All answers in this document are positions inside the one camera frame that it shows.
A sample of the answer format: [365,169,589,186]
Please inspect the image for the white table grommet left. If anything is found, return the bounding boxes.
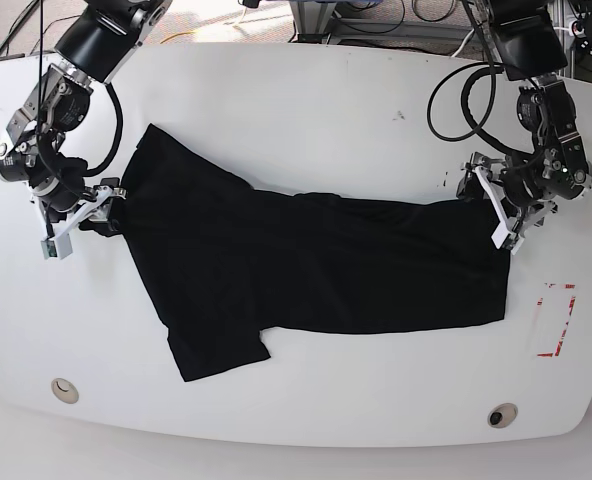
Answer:
[51,378,80,405]

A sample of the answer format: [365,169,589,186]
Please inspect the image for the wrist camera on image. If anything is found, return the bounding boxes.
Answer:
[40,234,73,260]
[491,224,524,255]

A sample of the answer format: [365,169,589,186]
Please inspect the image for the black t-shirt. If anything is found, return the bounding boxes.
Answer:
[113,126,510,382]

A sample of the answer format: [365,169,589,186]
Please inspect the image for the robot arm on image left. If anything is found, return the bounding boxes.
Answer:
[0,1,170,245]

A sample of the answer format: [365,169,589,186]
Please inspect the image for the red tape rectangle marking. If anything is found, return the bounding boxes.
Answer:
[530,283,577,358]

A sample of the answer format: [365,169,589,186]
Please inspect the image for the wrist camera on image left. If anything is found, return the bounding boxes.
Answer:
[40,234,73,260]

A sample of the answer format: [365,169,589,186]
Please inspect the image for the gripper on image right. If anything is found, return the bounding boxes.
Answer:
[456,152,558,240]

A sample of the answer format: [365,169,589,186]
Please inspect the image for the aluminium frame rail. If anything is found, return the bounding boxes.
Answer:
[289,1,576,78]

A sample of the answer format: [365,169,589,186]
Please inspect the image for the yellow cable on floor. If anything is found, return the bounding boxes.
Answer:
[159,8,250,45]

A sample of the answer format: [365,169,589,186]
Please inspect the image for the white cable on floor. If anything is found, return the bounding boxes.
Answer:
[449,23,482,59]

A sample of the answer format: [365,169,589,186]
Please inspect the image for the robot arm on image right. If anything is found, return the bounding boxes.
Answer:
[457,1,592,250]

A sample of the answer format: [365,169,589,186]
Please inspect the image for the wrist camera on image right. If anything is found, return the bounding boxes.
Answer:
[491,224,524,255]

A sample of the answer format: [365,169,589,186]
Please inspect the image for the table grommet hole right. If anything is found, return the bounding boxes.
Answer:
[487,403,518,429]

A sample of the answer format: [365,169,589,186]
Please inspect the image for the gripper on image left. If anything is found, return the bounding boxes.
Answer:
[29,177,126,240]

